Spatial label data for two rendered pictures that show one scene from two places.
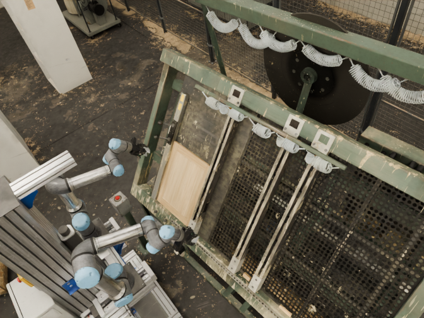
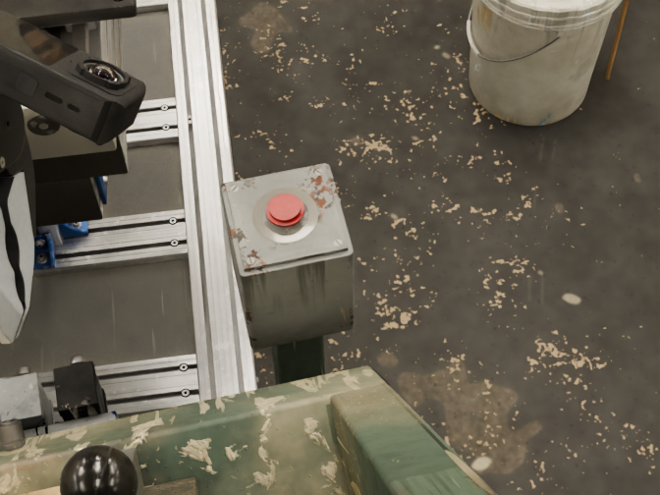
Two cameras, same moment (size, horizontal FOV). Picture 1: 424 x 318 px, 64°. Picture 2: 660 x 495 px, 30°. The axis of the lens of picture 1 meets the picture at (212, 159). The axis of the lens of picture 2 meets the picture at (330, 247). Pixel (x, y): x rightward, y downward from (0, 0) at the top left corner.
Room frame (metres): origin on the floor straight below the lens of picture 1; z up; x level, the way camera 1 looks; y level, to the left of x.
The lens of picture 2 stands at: (2.10, 0.24, 2.00)
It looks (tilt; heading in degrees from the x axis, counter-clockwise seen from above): 58 degrees down; 116
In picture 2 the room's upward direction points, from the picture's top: 2 degrees counter-clockwise
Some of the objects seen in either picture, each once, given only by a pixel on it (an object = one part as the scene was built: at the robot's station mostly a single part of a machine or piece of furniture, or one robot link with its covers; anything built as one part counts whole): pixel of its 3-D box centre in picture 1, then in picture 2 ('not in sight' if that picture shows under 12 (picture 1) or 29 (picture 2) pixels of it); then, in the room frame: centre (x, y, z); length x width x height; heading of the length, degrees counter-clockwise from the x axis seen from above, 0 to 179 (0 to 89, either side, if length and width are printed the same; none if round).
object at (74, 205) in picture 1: (65, 194); not in sight; (1.50, 1.05, 1.41); 0.15 x 0.12 x 0.55; 22
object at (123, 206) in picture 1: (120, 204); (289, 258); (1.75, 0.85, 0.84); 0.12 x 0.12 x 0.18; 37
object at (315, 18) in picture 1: (309, 75); not in sight; (1.77, -0.73, 1.85); 0.80 x 0.06 x 0.80; 37
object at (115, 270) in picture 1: (115, 274); not in sight; (0.95, 0.74, 1.20); 0.13 x 0.12 x 0.14; 18
